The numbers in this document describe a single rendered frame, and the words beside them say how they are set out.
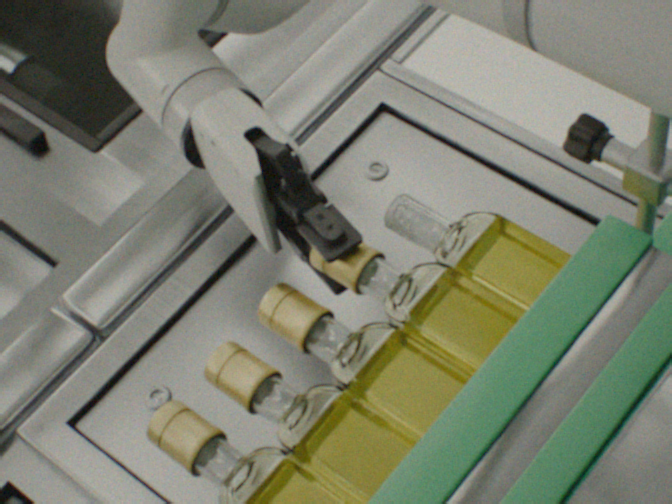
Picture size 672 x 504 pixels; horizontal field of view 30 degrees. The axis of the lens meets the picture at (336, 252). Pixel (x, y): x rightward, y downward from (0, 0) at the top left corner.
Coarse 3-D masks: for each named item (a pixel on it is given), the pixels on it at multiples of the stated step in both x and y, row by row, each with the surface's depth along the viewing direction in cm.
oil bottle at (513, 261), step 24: (480, 216) 89; (504, 216) 89; (456, 240) 88; (480, 240) 88; (504, 240) 87; (528, 240) 87; (456, 264) 87; (480, 264) 86; (504, 264) 86; (528, 264) 86; (552, 264) 86; (504, 288) 85; (528, 288) 85
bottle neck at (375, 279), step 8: (376, 256) 90; (368, 264) 89; (376, 264) 89; (384, 264) 89; (368, 272) 88; (376, 272) 88; (384, 272) 88; (392, 272) 88; (400, 272) 88; (360, 280) 89; (368, 280) 88; (376, 280) 88; (384, 280) 88; (392, 280) 88; (360, 288) 89; (368, 288) 88; (376, 288) 88; (384, 288) 88; (368, 296) 89; (376, 296) 88; (384, 296) 88
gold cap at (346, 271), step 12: (312, 252) 90; (348, 252) 89; (360, 252) 89; (372, 252) 89; (312, 264) 91; (324, 264) 90; (336, 264) 89; (348, 264) 89; (360, 264) 88; (336, 276) 90; (348, 276) 89
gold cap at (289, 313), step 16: (272, 288) 88; (288, 288) 89; (272, 304) 88; (288, 304) 87; (304, 304) 87; (272, 320) 88; (288, 320) 87; (304, 320) 87; (288, 336) 87; (304, 336) 86; (304, 352) 87
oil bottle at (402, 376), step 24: (360, 336) 84; (384, 336) 84; (408, 336) 84; (336, 360) 84; (360, 360) 83; (384, 360) 83; (408, 360) 83; (432, 360) 82; (336, 384) 85; (360, 384) 82; (384, 384) 82; (408, 384) 82; (432, 384) 81; (456, 384) 81; (384, 408) 81; (408, 408) 81; (432, 408) 80
